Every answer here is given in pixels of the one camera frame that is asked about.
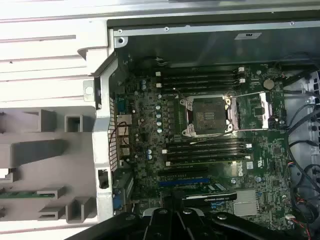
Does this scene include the looped black wire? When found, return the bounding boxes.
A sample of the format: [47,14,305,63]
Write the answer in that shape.
[144,56,169,67]

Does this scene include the silver ethernet port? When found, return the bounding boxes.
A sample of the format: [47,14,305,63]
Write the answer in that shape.
[116,114,133,125]

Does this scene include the red black twisted wire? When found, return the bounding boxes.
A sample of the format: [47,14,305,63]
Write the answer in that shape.
[108,121,133,166]

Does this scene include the RAM slot white clips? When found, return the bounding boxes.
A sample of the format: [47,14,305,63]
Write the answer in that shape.
[161,143,253,155]
[154,66,245,77]
[154,77,246,89]
[165,154,252,166]

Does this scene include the thick black wire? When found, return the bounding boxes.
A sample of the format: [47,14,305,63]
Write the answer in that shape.
[284,99,320,226]

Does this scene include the blue expansion slot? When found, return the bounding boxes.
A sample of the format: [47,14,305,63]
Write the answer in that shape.
[159,178,210,186]

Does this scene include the white case wall sticker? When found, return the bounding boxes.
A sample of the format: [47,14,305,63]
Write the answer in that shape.
[234,31,263,41]

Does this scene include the green RAM stick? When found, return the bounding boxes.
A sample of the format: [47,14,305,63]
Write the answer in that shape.
[0,191,57,200]

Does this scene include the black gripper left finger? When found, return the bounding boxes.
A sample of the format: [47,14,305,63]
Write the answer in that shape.
[65,191,182,240]

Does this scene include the black open PC case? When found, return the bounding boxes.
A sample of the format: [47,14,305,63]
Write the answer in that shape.
[91,18,320,240]

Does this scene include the CPU socket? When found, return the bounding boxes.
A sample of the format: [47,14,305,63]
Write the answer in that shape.
[179,94,237,137]

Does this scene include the silver chipset heatsink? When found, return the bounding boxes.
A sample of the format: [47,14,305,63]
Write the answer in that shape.
[233,189,259,216]

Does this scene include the silver drive cage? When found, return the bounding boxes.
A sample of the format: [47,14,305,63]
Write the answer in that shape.
[298,69,320,151]

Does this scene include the black expansion slot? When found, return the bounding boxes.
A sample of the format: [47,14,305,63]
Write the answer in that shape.
[157,167,209,179]

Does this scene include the grey parts rack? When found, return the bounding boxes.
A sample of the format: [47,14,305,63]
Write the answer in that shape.
[0,106,99,226]

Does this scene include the metal socket cover frame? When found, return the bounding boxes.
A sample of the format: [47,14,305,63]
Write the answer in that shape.
[228,91,274,132]

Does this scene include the silver USB port block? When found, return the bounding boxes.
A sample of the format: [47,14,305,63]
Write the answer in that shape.
[117,124,131,138]

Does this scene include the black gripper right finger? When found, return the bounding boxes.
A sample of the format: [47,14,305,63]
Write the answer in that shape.
[178,191,283,240]

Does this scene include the silver coin battery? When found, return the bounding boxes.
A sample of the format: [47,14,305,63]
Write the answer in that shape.
[262,78,275,90]

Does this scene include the green motherboard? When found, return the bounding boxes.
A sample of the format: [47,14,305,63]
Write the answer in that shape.
[114,53,293,231]

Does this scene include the black graphics card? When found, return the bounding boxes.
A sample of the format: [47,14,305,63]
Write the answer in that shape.
[172,182,238,201]

